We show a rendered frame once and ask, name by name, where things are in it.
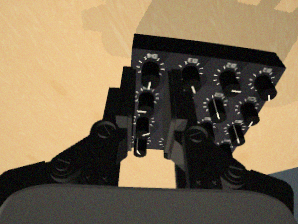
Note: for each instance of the black knob box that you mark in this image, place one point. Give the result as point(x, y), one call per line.
point(210, 71)

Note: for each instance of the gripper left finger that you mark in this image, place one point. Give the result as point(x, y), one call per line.
point(94, 160)

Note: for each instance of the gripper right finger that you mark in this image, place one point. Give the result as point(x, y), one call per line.
point(206, 164)

